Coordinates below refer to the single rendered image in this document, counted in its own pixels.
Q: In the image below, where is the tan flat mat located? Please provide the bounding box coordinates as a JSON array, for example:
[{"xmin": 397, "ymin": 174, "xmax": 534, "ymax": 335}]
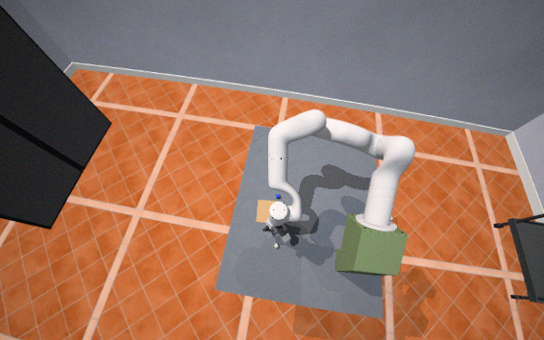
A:
[{"xmin": 257, "ymin": 200, "xmax": 279, "ymax": 223}]

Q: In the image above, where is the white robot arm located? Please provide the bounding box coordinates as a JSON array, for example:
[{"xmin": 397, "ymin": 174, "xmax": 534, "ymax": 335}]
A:
[{"xmin": 268, "ymin": 109, "xmax": 415, "ymax": 242}]

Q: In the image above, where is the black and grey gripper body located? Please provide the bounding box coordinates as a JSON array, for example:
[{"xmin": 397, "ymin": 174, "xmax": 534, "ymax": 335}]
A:
[{"xmin": 266, "ymin": 219, "xmax": 275, "ymax": 230}]

